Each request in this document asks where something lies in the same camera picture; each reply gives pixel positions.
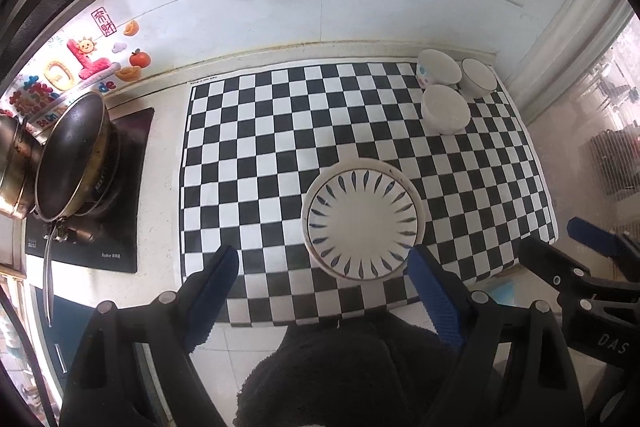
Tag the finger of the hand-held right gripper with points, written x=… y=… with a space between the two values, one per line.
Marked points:
x=552 y=264
x=597 y=234

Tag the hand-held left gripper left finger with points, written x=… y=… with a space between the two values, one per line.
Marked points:
x=215 y=297

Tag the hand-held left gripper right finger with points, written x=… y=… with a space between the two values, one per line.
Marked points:
x=439 y=302

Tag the blue leaf pattern plate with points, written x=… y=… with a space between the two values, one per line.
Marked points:
x=362 y=224

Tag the white plate with leaf pattern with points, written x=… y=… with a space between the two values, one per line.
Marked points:
x=367 y=164

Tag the plain white bowl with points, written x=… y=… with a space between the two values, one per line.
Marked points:
x=445 y=109

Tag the white bowl with dark rim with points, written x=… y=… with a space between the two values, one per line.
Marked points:
x=479 y=78

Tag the white bowl with coloured print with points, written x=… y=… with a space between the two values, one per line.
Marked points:
x=439 y=68

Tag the person's black fleece clothing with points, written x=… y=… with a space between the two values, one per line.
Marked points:
x=360 y=377

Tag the frosted glass sliding door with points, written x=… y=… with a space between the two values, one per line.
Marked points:
x=595 y=107

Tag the black gas stove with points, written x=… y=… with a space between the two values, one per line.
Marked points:
x=127 y=187

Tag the black and white checkered cloth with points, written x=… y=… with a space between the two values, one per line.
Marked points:
x=260 y=147

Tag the dark frying pan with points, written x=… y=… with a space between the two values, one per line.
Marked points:
x=70 y=152

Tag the stainless steel steamer pot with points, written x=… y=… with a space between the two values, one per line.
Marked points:
x=12 y=167

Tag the colourful wall stickers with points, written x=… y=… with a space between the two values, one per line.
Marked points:
x=85 y=59

